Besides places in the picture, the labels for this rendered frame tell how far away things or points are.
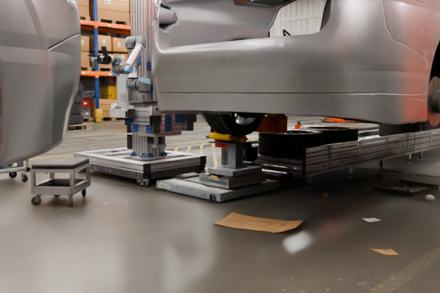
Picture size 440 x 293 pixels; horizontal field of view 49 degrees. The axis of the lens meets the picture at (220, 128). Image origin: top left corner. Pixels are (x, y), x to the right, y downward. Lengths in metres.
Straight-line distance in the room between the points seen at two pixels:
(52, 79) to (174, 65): 2.00
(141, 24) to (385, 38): 3.13
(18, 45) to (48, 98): 0.17
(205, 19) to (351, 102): 1.78
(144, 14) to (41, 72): 3.90
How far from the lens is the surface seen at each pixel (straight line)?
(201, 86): 3.11
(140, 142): 5.19
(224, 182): 4.17
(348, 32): 2.53
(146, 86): 4.85
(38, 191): 4.17
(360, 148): 5.44
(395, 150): 6.26
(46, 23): 1.31
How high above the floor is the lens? 0.91
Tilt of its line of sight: 4 degrees down
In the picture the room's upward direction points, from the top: straight up
